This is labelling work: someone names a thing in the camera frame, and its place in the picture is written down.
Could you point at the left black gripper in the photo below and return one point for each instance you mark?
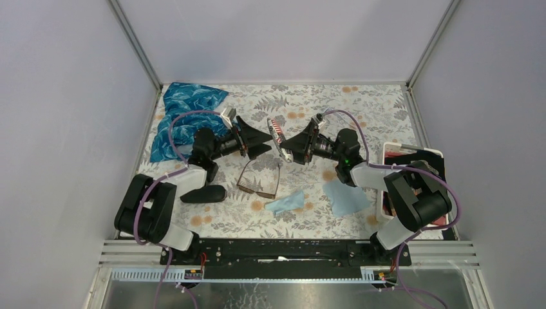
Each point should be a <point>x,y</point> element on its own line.
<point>252,135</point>

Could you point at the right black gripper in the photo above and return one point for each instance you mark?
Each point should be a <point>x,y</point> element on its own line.
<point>299,143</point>

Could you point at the flag pattern glasses case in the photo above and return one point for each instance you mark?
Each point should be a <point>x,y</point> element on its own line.
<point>278,137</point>

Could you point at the small light blue cloth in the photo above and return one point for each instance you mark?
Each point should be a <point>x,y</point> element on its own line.
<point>289,203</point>

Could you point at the brown sunglasses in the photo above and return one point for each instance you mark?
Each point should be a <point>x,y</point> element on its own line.
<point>261,182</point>

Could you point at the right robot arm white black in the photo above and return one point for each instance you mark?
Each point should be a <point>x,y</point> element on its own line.
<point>417,195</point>

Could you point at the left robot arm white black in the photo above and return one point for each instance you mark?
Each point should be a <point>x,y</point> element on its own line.
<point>147,207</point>

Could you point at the black glasses case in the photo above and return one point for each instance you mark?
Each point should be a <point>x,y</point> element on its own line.
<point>207,194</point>

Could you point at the large light blue cloth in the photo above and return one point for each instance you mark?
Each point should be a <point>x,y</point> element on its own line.
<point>345,200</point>

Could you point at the blue patterned fabric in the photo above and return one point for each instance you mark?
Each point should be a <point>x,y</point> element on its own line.
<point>187,109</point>

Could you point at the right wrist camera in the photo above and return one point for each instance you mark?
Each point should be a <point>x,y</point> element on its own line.
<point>318,121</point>

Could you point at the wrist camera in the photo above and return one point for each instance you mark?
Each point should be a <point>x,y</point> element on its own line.
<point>318,121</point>
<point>227,116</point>

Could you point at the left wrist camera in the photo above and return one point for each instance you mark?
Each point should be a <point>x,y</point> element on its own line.
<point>227,116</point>

